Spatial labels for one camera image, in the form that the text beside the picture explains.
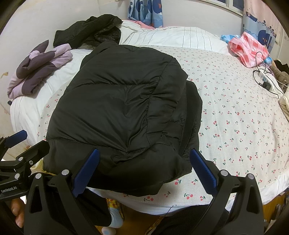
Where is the person's left leg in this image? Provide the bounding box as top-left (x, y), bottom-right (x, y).
top-left (83, 190), bottom-right (113, 227)

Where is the person's leg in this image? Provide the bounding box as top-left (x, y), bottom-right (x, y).
top-left (156, 202), bottom-right (228, 235)
top-left (83, 190), bottom-right (113, 227)

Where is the blue whale print curtain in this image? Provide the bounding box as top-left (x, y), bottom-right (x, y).
top-left (128, 0), bottom-right (164, 29)

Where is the person's right leg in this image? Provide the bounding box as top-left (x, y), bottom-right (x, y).
top-left (156, 202), bottom-right (228, 235)

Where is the crumpled black jacket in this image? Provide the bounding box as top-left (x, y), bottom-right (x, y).
top-left (53, 14), bottom-right (123, 48)

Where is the black cable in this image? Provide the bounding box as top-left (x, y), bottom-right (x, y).
top-left (253, 52), bottom-right (269, 86)

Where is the pink checked plastic bag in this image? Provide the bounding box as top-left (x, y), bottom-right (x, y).
top-left (228, 32), bottom-right (270, 68)

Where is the person's left hand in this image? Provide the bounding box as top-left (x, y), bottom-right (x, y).
top-left (10, 198), bottom-right (26, 228)

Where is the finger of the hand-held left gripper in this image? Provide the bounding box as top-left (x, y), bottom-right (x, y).
top-left (0, 130), bottom-right (29, 159)
top-left (16, 140), bottom-right (50, 168)

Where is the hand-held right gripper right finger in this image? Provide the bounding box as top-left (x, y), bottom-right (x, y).
top-left (189, 148), bottom-right (264, 235)

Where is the white striped duvet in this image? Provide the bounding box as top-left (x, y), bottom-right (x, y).
top-left (9, 20), bottom-right (234, 147)

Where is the black puffer jacket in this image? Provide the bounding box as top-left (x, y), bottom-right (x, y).
top-left (42, 40), bottom-right (203, 196)

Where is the purple and lilac folded garment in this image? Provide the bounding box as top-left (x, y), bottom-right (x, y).
top-left (7, 39), bottom-right (73, 99)

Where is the barred window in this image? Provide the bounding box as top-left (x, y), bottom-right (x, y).
top-left (212, 0), bottom-right (244, 16)

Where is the white and blue sock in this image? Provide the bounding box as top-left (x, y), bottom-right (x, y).
top-left (108, 208), bottom-right (124, 228)

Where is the white power strip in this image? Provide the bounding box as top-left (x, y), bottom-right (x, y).
top-left (257, 71), bottom-right (277, 92)

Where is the cream puffer jacket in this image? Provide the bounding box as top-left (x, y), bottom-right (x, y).
top-left (279, 86), bottom-right (289, 118)

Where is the pink cloth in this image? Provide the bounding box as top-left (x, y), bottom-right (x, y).
top-left (130, 20), bottom-right (156, 30)

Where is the dark cloth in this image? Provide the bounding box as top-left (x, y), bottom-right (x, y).
top-left (274, 59), bottom-right (289, 72)

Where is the light blue patterned cloth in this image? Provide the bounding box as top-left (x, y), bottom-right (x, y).
top-left (220, 34), bottom-right (236, 46)

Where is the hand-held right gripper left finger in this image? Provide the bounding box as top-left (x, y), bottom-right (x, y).
top-left (24, 149), bottom-right (101, 235)

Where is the olive jacket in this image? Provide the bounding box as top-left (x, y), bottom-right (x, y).
top-left (270, 65), bottom-right (289, 86)

